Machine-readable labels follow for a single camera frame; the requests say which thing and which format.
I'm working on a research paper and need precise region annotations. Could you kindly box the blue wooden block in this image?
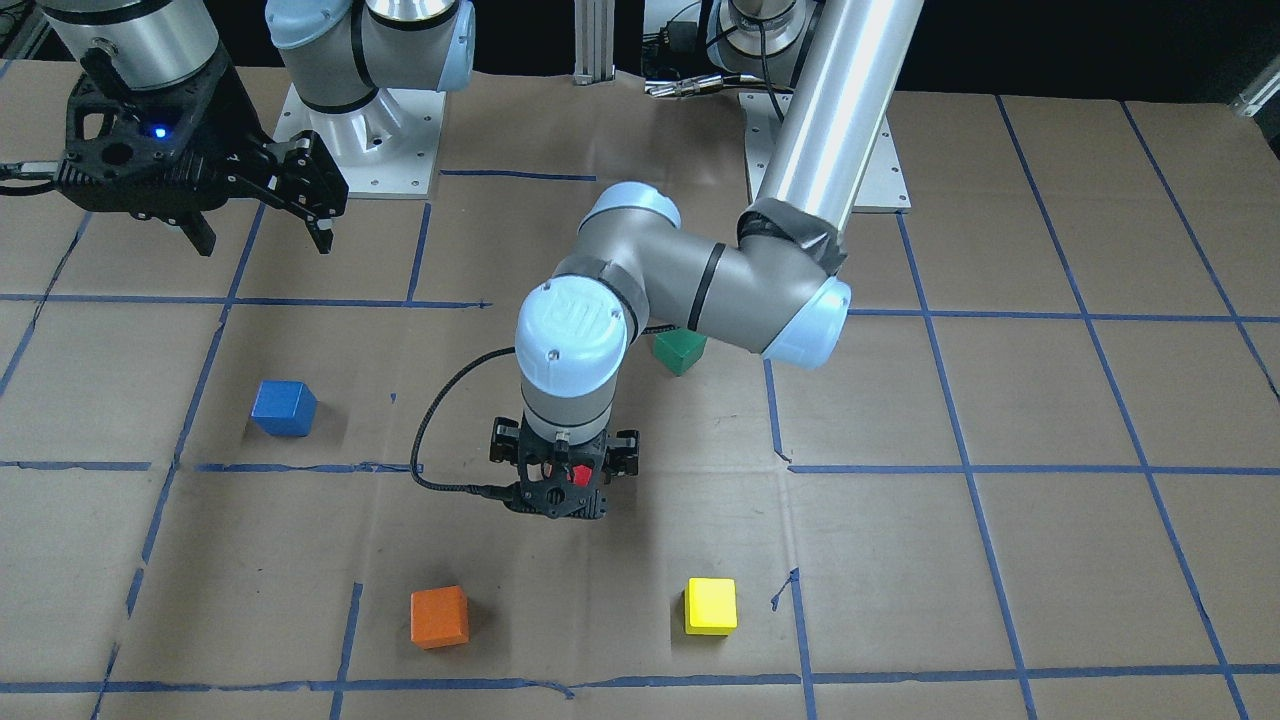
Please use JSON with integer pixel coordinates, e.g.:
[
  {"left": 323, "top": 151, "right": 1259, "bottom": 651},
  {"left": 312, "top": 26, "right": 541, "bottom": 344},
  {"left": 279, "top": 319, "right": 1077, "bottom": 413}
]
[{"left": 250, "top": 380, "right": 317, "bottom": 437}]

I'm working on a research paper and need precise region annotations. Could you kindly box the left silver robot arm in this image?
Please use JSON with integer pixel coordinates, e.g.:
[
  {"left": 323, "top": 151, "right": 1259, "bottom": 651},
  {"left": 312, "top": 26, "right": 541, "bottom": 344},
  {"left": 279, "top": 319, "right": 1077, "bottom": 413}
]
[{"left": 471, "top": 1, "right": 923, "bottom": 519}]

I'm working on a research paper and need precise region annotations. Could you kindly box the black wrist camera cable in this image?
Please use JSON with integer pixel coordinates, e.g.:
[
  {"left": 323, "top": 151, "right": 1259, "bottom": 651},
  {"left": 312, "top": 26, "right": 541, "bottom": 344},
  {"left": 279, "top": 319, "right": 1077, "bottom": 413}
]
[{"left": 410, "top": 322, "right": 681, "bottom": 496}]

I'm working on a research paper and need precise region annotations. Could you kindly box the orange wooden block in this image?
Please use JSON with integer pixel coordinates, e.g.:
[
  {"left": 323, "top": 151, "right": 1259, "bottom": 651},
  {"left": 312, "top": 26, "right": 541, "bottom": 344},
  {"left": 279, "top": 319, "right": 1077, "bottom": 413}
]
[{"left": 410, "top": 585, "right": 470, "bottom": 650}]

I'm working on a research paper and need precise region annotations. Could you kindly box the red wooden block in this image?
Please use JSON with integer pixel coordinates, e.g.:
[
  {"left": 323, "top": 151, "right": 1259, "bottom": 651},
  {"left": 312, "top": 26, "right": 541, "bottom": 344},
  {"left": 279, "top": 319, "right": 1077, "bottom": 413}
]
[{"left": 568, "top": 464, "right": 593, "bottom": 487}]

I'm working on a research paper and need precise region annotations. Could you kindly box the green wooden block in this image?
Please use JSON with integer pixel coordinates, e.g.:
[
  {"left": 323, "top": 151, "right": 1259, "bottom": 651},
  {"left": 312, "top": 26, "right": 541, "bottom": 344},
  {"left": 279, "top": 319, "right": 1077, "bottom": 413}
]
[{"left": 652, "top": 328, "right": 708, "bottom": 377}]

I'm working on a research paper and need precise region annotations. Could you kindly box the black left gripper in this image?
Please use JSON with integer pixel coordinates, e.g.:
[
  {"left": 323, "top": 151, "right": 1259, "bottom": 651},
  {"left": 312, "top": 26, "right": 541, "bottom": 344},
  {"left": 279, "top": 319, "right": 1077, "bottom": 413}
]
[{"left": 488, "top": 418, "right": 640, "bottom": 520}]

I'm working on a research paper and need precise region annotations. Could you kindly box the brown paper table cover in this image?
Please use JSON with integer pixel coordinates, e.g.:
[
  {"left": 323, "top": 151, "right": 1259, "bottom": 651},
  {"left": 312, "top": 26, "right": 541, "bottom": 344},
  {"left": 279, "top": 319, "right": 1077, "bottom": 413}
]
[{"left": 1, "top": 74, "right": 1279, "bottom": 719}]

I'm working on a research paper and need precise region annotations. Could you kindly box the yellow wooden block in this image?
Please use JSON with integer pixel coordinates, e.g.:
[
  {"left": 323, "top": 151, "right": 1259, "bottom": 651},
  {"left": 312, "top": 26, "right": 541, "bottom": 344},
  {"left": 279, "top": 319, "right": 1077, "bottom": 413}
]
[{"left": 684, "top": 577, "right": 739, "bottom": 637}]

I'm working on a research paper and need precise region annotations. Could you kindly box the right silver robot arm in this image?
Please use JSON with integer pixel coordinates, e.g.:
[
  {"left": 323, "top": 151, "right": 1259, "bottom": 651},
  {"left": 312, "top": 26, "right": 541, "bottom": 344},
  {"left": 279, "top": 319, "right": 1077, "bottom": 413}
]
[{"left": 3, "top": 1, "right": 477, "bottom": 256}]

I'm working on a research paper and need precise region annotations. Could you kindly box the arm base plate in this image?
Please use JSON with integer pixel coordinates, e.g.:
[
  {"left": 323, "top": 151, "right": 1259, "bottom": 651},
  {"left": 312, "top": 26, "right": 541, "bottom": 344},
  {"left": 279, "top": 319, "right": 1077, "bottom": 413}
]
[
  {"left": 739, "top": 90, "right": 913, "bottom": 214},
  {"left": 274, "top": 86, "right": 449, "bottom": 199}
]

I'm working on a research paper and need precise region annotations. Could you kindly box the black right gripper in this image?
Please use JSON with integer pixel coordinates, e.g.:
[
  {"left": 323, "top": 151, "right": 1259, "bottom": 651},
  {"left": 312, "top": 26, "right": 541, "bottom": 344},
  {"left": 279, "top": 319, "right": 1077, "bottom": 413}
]
[{"left": 55, "top": 50, "right": 349, "bottom": 258}]

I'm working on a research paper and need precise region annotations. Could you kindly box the aluminium frame post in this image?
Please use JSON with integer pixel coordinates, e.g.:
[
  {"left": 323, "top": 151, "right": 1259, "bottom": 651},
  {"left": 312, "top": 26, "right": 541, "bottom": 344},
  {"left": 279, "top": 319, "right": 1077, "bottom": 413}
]
[{"left": 572, "top": 0, "right": 616, "bottom": 86}]

